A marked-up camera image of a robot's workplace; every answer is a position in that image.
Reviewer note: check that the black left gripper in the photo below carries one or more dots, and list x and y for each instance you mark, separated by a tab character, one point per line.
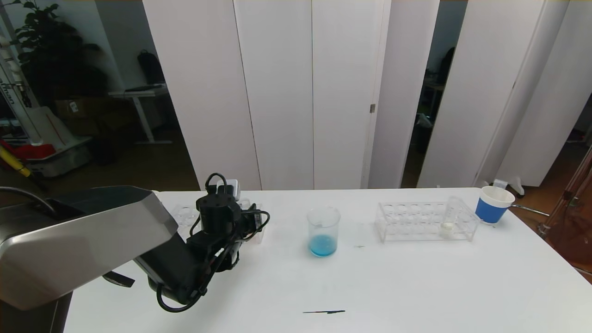
254	223

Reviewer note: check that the silver and black left arm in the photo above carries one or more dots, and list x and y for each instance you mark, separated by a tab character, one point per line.
92	231

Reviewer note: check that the clear acrylic test tube rack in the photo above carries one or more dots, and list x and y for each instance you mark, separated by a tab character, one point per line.
418	227
185	215

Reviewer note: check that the clear glass beaker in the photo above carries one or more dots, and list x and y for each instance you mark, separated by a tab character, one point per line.
323	245

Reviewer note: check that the test tube with yellow pigment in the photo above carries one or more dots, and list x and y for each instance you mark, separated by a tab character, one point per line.
447	226

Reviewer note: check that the white standing desk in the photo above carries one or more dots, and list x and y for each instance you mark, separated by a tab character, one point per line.
140	92

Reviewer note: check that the black backpack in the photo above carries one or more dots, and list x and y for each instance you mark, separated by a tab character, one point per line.
150	68

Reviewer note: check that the brown cardboard box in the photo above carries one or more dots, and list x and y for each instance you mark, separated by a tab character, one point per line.
84	114

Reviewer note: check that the grey storage bin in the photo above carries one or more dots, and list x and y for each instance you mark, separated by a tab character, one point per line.
64	160

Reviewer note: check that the white leaning board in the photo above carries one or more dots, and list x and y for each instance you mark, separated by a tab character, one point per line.
47	126

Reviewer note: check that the red bag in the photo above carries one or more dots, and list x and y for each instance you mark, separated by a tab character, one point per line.
31	150

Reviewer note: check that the blue and white paper cup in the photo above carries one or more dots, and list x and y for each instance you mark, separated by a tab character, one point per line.
491	211

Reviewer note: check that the dark green potted plant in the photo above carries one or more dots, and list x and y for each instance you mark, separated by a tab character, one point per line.
54	59

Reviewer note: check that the white screen foot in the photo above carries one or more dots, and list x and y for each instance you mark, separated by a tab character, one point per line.
517	188

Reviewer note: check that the white banner stand with lettering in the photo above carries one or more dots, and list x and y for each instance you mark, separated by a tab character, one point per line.
10	91

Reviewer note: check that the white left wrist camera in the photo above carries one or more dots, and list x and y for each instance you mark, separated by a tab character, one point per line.
229	189

